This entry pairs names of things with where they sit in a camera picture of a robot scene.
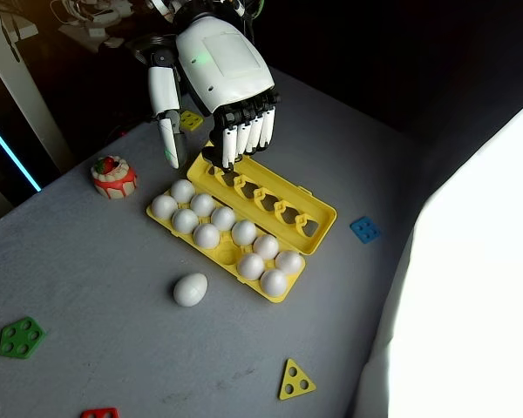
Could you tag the yellow egg carton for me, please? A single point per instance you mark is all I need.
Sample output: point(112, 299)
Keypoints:
point(221, 252)

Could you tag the white toy egg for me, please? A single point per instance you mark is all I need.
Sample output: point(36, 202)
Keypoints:
point(206, 235)
point(164, 206)
point(223, 217)
point(202, 204)
point(288, 261)
point(191, 289)
point(182, 190)
point(273, 281)
point(185, 220)
point(266, 246)
point(244, 231)
point(250, 266)

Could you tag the blue block with holes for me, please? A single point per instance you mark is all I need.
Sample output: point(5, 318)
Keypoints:
point(364, 230)

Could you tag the yellow block with holes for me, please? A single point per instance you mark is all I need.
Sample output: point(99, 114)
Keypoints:
point(194, 122)

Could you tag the toy strawberry cake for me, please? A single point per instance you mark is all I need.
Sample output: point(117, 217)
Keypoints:
point(113, 180)

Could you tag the yellow triangle block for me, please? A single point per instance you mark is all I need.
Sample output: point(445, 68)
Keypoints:
point(294, 389)

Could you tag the grey table cloth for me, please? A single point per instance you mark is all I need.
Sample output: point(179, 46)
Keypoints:
point(113, 348)

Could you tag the white backdrop sheet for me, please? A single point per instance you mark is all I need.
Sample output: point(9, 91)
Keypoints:
point(484, 283)

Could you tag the cyan light strip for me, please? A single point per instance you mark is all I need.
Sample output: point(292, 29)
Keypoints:
point(13, 154)

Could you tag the white headset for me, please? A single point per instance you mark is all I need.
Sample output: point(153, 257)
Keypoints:
point(96, 11)

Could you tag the red block with holes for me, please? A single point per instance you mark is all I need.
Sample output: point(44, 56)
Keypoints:
point(99, 413)

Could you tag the green pentagon block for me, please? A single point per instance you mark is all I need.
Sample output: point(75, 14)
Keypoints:
point(22, 339)

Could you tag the white post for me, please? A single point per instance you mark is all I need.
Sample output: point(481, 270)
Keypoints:
point(26, 87)

